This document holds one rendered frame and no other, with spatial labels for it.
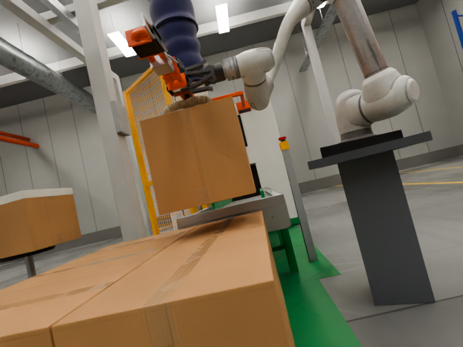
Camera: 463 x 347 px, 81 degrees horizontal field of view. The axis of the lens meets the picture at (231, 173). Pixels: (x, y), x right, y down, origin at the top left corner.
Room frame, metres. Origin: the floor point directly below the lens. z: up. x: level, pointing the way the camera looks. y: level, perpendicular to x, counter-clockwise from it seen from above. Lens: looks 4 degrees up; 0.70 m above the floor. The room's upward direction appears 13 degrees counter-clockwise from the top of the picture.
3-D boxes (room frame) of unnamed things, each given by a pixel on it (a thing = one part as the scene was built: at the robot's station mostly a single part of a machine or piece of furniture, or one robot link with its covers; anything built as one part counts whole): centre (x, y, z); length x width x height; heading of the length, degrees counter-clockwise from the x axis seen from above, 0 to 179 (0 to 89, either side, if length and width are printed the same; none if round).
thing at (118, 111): (2.54, 0.91, 1.62); 0.20 x 0.05 x 0.30; 175
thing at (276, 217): (1.72, 0.06, 0.48); 0.70 x 0.03 x 0.15; 85
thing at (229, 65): (1.11, -0.10, 1.20); 0.09 x 0.06 x 0.09; 175
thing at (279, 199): (1.72, 0.06, 0.58); 0.70 x 0.03 x 0.06; 85
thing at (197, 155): (1.38, 0.10, 0.87); 0.60 x 0.40 x 0.40; 176
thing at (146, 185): (2.79, 0.70, 1.05); 0.87 x 0.10 x 2.10; 47
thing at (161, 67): (0.93, 0.15, 1.19); 0.07 x 0.07 x 0.04; 85
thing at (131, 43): (0.80, 0.17, 1.20); 0.08 x 0.07 x 0.05; 175
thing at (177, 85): (1.14, 0.13, 1.20); 0.10 x 0.08 x 0.06; 85
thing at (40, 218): (2.00, 1.59, 0.82); 0.60 x 0.40 x 0.40; 77
